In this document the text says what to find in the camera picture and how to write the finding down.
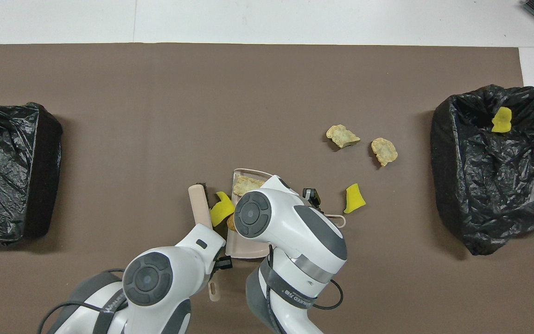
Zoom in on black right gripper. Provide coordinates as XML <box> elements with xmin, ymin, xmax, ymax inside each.
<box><xmin>302</xmin><ymin>187</ymin><xmax>323</xmax><ymax>215</ymax></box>

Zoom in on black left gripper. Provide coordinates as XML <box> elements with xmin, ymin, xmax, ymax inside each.
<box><xmin>209</xmin><ymin>255</ymin><xmax>234</xmax><ymax>282</ymax></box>

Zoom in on beige plastic dustpan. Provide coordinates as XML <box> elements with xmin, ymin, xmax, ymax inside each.
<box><xmin>225</xmin><ymin>168</ymin><xmax>346</xmax><ymax>259</ymax></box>

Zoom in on notched yellow sponge piece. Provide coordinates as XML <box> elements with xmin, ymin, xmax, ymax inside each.
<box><xmin>209</xmin><ymin>191</ymin><xmax>235</xmax><ymax>228</ymax></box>

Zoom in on beige brush black bristles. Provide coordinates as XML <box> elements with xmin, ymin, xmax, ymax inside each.
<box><xmin>188</xmin><ymin>183</ymin><xmax>223</xmax><ymax>302</ymax></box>

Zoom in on pale crusty foam chunk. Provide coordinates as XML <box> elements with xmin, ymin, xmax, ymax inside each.
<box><xmin>326</xmin><ymin>124</ymin><xmax>361</xmax><ymax>149</ymax></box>
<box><xmin>233</xmin><ymin>175</ymin><xmax>265</xmax><ymax>196</ymax></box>

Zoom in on black bag lined bin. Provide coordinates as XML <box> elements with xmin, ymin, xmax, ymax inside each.
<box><xmin>0</xmin><ymin>102</ymin><xmax>64</xmax><ymax>244</ymax></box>
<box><xmin>430</xmin><ymin>84</ymin><xmax>534</xmax><ymax>256</ymax></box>

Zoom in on wedge yellow sponge piece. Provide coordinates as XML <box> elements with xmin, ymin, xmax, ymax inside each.
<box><xmin>343</xmin><ymin>183</ymin><xmax>367</xmax><ymax>214</ymax></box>

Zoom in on rounded pale foam chunk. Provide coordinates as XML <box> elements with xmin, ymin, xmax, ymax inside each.
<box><xmin>371</xmin><ymin>138</ymin><xmax>398</xmax><ymax>167</ymax></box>

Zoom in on brown table mat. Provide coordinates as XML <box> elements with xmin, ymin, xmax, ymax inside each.
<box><xmin>0</xmin><ymin>43</ymin><xmax>534</xmax><ymax>334</ymax></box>

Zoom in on small yellow sponge scrap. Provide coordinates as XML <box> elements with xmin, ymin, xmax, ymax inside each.
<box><xmin>491</xmin><ymin>106</ymin><xmax>513</xmax><ymax>133</ymax></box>

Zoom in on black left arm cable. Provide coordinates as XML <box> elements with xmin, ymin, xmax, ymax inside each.
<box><xmin>38</xmin><ymin>268</ymin><xmax>126</xmax><ymax>334</ymax></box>

